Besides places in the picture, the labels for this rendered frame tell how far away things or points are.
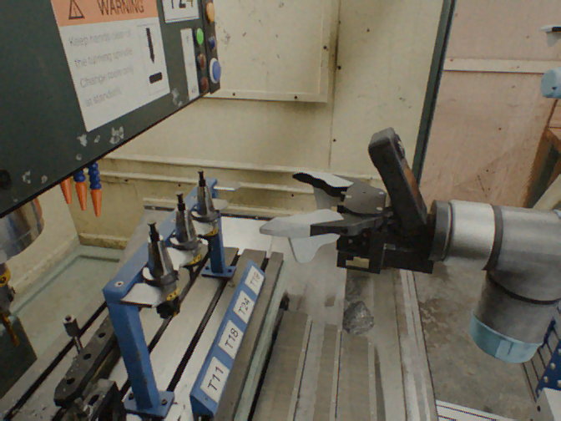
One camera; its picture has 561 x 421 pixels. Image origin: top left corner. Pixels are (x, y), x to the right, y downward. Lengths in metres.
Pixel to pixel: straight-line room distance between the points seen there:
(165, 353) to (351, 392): 0.51
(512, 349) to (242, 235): 1.17
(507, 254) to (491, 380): 1.87
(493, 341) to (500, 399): 1.71
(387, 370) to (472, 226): 0.90
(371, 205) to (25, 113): 0.33
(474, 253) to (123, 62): 0.40
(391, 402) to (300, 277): 0.50
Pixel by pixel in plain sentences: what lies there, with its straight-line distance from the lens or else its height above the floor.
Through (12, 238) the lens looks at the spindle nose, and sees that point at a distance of 0.51.
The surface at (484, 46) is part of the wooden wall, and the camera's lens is 2.98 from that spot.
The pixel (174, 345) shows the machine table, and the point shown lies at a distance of 1.05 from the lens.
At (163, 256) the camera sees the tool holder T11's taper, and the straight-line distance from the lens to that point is 0.71.
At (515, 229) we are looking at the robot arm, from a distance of 0.46.
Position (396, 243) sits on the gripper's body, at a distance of 0.47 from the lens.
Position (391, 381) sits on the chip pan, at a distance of 1.27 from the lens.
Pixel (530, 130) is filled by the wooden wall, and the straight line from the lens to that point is 3.18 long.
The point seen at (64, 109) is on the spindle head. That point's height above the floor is 1.59.
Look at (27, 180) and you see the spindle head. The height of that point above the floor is 1.55.
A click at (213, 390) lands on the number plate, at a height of 0.93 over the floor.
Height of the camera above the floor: 1.67
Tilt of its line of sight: 29 degrees down
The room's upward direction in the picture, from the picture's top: straight up
